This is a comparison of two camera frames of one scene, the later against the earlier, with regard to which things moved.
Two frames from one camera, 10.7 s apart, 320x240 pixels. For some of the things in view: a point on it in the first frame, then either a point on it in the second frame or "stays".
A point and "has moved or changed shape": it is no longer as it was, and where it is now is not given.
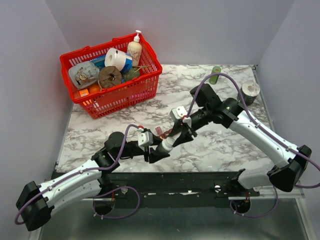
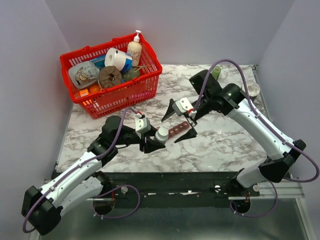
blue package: (99, 62) stays
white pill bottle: (166, 145) to (162, 135)
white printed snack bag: (83, 74) stays
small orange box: (83, 92) stays
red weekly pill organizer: (163, 135) has moved or changed shape
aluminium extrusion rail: (268, 192) stays
